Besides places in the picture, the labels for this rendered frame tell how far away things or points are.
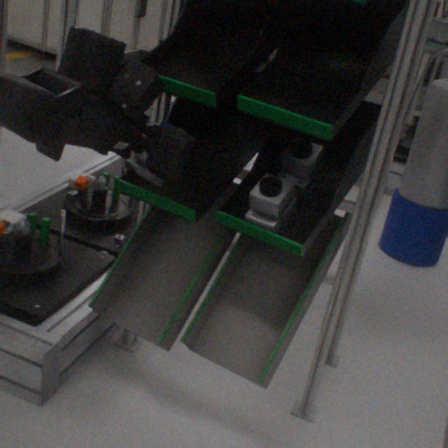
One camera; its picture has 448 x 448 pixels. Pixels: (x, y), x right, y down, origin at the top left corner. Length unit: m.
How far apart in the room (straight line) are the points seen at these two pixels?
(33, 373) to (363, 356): 0.62
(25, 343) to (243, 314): 0.32
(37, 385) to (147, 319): 0.19
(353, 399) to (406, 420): 0.09
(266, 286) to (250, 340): 0.08
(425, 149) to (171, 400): 0.88
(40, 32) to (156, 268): 5.73
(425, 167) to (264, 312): 0.78
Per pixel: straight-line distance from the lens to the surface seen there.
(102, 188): 1.41
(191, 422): 1.12
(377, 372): 1.34
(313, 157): 0.96
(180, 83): 0.90
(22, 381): 1.11
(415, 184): 1.72
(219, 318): 1.04
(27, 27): 6.83
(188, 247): 1.07
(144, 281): 1.08
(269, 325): 1.02
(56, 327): 1.12
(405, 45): 0.95
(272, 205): 0.90
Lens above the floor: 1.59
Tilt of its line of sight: 24 degrees down
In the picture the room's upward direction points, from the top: 11 degrees clockwise
